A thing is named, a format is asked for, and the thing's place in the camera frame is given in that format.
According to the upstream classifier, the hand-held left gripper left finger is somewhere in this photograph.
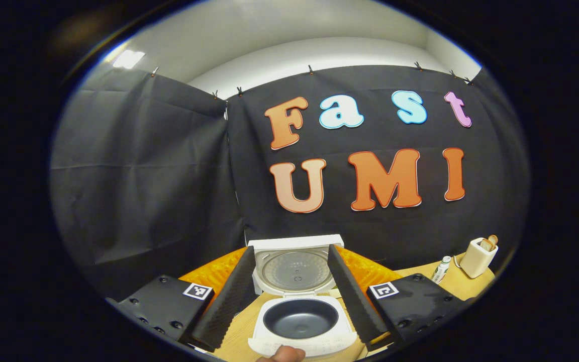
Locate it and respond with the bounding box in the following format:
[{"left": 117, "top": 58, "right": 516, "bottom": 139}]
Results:
[{"left": 106, "top": 245, "right": 256, "bottom": 352}]

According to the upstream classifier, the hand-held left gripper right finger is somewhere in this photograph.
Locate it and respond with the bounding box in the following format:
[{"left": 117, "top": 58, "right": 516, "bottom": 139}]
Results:
[{"left": 327, "top": 244, "right": 472, "bottom": 352}]

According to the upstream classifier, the white rice cooker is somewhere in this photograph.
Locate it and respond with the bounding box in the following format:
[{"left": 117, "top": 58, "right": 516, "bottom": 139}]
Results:
[{"left": 247, "top": 234, "right": 358, "bottom": 358}]

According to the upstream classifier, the white bottle green label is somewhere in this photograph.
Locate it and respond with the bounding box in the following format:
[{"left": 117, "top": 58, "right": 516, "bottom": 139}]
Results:
[{"left": 431, "top": 256, "right": 452, "bottom": 285}]

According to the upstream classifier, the white toaster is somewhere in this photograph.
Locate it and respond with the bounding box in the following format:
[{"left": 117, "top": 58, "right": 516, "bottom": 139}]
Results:
[{"left": 459, "top": 237, "right": 499, "bottom": 279}]

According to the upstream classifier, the ceiling light panel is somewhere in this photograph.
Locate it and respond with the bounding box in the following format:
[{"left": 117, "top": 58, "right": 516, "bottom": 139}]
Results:
[{"left": 113, "top": 49, "right": 146, "bottom": 70}]

